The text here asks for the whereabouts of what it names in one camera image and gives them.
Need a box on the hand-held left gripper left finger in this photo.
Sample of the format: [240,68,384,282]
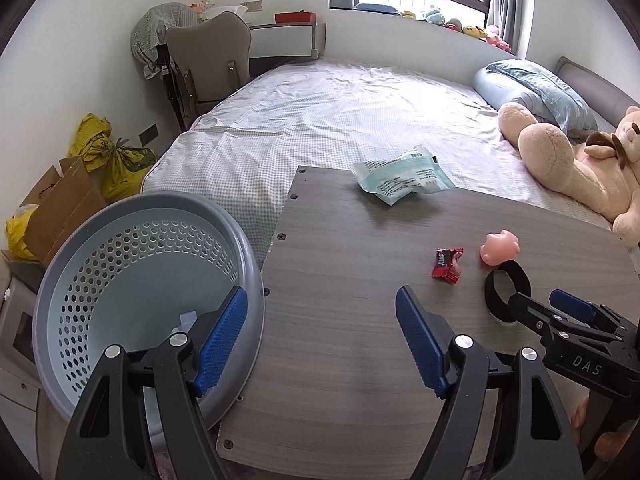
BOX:
[55,286,249,480]

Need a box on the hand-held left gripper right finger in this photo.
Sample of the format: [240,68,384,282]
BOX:
[395,286,586,480]

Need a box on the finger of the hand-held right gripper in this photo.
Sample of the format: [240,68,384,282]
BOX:
[509,291,573,348]
[549,288,628,333]

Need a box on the black strap loop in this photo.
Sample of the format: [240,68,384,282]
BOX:
[484,261,532,322]

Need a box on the blue perforated plastic wastebasket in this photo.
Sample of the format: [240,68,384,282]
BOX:
[32,191,265,428]

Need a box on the person's right hand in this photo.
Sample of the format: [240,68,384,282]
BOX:
[570,392,632,461]

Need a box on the pink rubber toy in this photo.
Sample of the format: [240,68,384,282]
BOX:
[481,230,521,267]

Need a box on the red candy wrapper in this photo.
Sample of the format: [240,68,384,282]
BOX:
[431,247,465,286]

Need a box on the beige teddy bear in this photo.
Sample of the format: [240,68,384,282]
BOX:
[497,102,640,246]

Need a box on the green white plastic packet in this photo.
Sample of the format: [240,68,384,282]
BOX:
[349,145,455,207]

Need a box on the yellow tied plastic bag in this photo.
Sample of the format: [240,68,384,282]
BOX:
[102,137,157,204]

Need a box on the brown cardboard box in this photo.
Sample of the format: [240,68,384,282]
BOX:
[20,156,108,268]

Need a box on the white storage cabinet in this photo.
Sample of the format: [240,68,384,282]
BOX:
[0,250,48,466]

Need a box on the light blue pillow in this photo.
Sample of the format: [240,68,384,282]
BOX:
[472,58,598,136]

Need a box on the grey bed headboard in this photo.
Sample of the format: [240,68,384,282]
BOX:
[554,56,640,133]

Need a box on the small yellow plastic bag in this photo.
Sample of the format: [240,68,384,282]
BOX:
[6,204,41,261]

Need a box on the bed with checked sheet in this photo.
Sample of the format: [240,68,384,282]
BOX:
[142,55,640,231]

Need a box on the beige padded chair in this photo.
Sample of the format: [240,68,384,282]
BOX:
[160,11,252,131]

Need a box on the row of plush toys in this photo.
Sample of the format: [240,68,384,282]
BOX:
[400,4,513,53]

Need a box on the white desk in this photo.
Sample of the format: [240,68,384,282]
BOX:
[247,22,327,61]

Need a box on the grey checked cloth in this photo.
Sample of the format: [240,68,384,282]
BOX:
[131,2,201,78]

